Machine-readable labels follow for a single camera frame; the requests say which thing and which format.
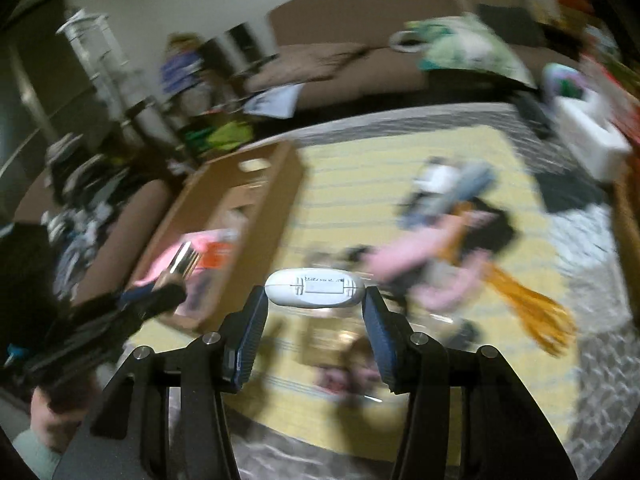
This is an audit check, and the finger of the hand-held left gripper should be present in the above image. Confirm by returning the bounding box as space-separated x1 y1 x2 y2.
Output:
117 282 188 323

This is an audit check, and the brown cardboard box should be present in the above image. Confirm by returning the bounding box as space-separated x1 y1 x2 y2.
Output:
132 141 306 331

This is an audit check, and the yellow plaid blanket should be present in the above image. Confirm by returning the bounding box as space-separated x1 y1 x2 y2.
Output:
120 102 640 480

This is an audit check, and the purple green pouch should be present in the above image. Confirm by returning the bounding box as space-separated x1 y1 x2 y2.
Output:
542 62 596 101

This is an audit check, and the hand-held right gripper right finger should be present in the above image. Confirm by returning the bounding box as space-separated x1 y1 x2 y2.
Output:
362 286 593 480

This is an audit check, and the green white printed bag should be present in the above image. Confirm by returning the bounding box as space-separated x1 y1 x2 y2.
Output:
390 12 538 92

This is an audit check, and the black cushion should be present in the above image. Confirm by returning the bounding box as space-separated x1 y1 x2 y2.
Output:
475 2 546 46

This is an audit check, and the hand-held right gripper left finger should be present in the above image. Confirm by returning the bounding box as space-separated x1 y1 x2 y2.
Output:
52 285 271 480

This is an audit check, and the pink box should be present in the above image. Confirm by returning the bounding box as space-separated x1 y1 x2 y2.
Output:
137 229 236 291

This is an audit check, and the pink cloth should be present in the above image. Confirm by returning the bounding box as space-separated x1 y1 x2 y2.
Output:
360 210 496 313

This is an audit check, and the brown sofa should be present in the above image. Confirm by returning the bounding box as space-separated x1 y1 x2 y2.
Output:
245 0 556 111

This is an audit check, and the white printed paper sheet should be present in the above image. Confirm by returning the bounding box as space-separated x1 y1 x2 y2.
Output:
242 84 306 120

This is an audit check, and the blue purple bag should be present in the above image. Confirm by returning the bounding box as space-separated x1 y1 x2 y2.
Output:
159 32 211 116

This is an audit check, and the person's left hand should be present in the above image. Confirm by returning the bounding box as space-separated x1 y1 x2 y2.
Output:
29 375 103 456

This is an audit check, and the white foam box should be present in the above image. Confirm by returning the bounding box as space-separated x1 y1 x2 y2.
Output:
550 92 633 183

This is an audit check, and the brown pink small item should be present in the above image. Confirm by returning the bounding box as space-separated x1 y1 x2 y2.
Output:
305 317 386 398

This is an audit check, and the shiny gold tube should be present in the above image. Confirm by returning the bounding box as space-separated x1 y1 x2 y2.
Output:
152 241 201 291

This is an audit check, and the bright green cloth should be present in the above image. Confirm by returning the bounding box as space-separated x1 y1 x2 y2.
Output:
182 119 256 153

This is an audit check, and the brown seat cushion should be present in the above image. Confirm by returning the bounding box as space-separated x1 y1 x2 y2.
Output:
75 177 173 306

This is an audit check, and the white shelf rack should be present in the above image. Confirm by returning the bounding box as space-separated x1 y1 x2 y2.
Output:
55 9 166 126

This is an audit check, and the orange flat packet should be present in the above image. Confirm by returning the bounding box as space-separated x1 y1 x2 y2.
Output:
197 240 236 273

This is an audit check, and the white blue item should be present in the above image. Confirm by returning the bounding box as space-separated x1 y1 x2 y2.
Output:
400 157 498 228

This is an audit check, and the dark grey mat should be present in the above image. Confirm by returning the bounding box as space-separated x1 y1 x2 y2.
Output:
537 167 608 213

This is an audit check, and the white oval device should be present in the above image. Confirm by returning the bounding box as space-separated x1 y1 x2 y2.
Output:
264 268 366 308

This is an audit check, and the black pouch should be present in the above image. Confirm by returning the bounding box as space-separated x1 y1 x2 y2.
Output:
465 197 516 261

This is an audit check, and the pile of clothes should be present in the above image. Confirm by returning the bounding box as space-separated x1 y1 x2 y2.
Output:
40 132 146 301

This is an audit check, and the person's left forearm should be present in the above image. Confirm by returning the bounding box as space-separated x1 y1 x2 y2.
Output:
10 427 63 480

